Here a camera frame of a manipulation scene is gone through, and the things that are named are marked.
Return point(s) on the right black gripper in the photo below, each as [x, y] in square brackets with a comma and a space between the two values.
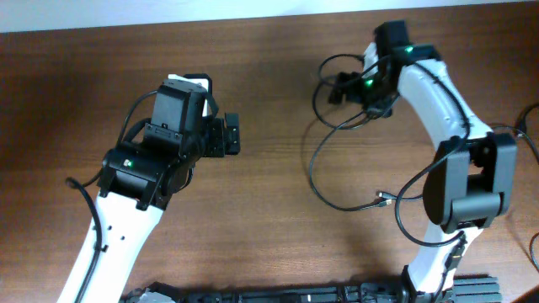
[354, 82]

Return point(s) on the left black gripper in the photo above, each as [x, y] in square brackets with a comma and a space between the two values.
[218, 147]

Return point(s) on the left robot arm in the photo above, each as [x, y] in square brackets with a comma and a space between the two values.
[151, 161]

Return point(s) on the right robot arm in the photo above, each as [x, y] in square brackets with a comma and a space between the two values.
[468, 183]

